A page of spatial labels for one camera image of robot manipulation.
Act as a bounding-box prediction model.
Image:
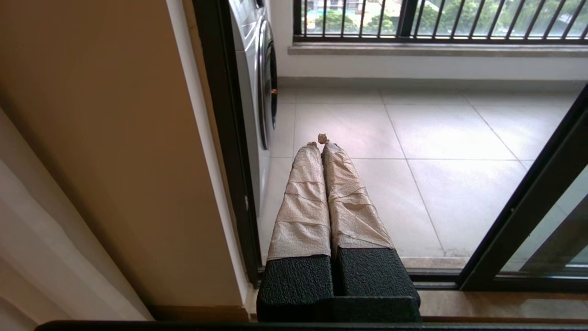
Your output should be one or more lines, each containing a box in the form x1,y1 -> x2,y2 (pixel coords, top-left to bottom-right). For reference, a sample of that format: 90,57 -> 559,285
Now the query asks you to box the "dark outer door frame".
193,0 -> 588,291

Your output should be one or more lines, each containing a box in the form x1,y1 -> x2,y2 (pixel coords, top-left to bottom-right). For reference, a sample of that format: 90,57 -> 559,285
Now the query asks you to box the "black metal balcony railing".
293,0 -> 588,45

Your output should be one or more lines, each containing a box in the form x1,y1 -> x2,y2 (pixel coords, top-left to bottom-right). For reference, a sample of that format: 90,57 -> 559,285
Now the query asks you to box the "white front-load washing machine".
228,0 -> 279,217

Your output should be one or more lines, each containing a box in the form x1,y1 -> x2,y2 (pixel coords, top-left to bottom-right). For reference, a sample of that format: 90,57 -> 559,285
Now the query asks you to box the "dark framed sliding glass door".
459,85 -> 588,291

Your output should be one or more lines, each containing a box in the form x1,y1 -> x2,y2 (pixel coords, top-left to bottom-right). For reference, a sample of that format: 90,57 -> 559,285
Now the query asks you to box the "beige curtain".
0,108 -> 155,331

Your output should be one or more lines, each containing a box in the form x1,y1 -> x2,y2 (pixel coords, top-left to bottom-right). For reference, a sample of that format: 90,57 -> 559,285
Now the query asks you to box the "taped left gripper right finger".
318,133 -> 421,298

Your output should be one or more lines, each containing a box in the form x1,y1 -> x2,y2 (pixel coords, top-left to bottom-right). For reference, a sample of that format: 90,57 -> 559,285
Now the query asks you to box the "dark window frame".
293,0 -> 419,40

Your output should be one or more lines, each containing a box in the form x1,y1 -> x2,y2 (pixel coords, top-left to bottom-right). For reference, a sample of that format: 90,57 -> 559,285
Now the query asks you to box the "grey stone window sill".
288,43 -> 588,58

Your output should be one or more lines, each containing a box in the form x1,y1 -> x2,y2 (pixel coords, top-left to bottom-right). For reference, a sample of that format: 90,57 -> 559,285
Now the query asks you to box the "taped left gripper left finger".
257,143 -> 334,298

